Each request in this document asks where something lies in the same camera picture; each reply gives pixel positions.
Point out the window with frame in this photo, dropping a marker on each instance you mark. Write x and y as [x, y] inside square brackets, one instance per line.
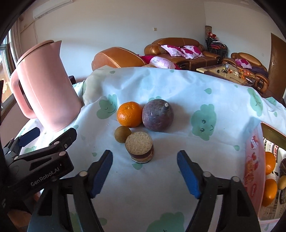
[7, 67]

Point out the wooden coffee table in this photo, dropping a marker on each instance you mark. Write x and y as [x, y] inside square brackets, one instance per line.
[230, 73]

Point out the cut sugarcane piece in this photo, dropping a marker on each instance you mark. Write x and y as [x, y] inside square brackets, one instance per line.
[140, 147]

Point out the orange tangerine back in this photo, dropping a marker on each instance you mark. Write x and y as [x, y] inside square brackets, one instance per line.
[129, 114]

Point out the brown leather armchair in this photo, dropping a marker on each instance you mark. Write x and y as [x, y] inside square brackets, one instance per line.
[118, 57]
[258, 69]

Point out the pink floral pillow near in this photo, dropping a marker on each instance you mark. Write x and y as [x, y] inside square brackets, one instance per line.
[161, 62]

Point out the purple passion fruit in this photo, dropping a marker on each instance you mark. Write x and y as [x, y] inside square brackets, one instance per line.
[157, 115]

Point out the brown leather long sofa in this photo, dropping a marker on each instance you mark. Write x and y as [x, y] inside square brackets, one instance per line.
[209, 59]

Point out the white air conditioner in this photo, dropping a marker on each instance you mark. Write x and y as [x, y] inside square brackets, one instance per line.
[48, 7]

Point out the orange tangerine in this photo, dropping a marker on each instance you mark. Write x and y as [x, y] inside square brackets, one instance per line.
[129, 114]
[270, 191]
[270, 162]

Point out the magenta floral cushion right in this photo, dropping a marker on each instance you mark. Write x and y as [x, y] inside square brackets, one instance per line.
[191, 52]

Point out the orange tangerine front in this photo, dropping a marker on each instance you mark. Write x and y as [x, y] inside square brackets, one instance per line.
[270, 162]

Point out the brown leather far armchair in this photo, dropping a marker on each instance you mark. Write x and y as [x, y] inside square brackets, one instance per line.
[258, 69]

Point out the brown wooden door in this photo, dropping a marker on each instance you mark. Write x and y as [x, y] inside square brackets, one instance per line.
[276, 71]

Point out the magenta cushion far armchair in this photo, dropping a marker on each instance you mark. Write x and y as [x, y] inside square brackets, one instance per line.
[243, 63]

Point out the brown leather armchair near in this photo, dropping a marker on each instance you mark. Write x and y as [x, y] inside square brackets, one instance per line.
[118, 57]

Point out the magenta floral cushion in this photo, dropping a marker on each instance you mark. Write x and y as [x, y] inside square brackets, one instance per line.
[191, 52]
[174, 51]

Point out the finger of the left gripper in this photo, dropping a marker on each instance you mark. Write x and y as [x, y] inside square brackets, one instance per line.
[16, 144]
[58, 145]

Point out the pink metal tin tray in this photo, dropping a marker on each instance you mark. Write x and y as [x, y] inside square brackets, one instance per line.
[260, 139]

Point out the magenta floral cushion left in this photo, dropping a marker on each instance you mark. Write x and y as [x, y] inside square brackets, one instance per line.
[174, 51]

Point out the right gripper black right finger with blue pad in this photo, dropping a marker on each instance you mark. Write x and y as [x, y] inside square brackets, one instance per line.
[237, 211]

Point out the stacked dark chairs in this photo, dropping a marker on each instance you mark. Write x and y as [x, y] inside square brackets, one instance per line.
[216, 47]

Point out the pink electric kettle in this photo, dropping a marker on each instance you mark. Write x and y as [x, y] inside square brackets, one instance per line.
[42, 87]

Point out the white cloud-print tablecloth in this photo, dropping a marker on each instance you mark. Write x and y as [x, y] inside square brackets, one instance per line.
[211, 117]

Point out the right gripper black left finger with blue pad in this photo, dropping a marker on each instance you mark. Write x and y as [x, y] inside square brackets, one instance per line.
[52, 212]

